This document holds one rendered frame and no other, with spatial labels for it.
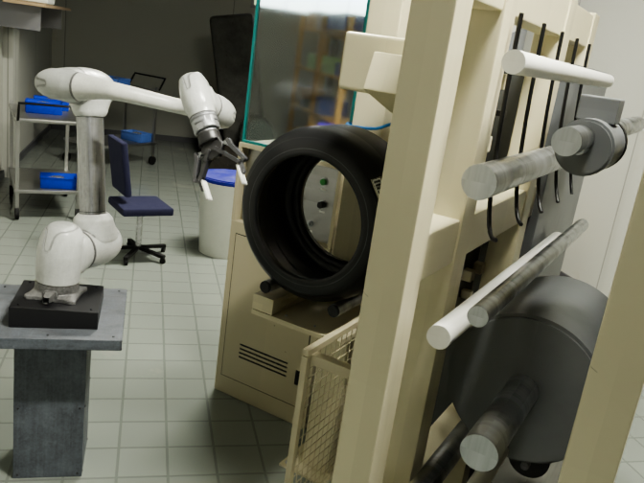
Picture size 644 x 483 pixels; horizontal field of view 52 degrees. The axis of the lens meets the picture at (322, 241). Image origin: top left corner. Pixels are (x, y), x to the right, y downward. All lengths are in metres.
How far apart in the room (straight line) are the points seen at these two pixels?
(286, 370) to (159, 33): 8.17
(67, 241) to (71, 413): 0.66
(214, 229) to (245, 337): 2.20
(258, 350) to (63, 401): 0.97
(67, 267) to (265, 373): 1.16
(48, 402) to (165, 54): 8.50
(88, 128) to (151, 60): 8.14
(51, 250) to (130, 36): 8.39
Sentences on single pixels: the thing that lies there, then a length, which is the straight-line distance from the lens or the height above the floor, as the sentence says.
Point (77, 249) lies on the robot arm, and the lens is 2.59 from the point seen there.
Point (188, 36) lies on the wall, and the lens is 10.81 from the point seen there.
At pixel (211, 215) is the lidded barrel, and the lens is 5.36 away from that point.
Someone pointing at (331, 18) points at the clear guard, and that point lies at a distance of 2.89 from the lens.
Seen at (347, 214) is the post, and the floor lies 1.14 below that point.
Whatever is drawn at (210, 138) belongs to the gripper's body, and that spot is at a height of 1.40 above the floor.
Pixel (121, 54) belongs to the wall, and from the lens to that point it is 10.82.
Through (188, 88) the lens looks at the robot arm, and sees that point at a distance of 2.28.
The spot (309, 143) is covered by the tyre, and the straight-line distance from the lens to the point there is 2.17.
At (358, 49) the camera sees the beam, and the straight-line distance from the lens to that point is 1.82.
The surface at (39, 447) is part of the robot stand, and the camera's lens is 2.87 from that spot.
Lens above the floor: 1.74
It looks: 16 degrees down
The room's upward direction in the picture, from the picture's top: 8 degrees clockwise
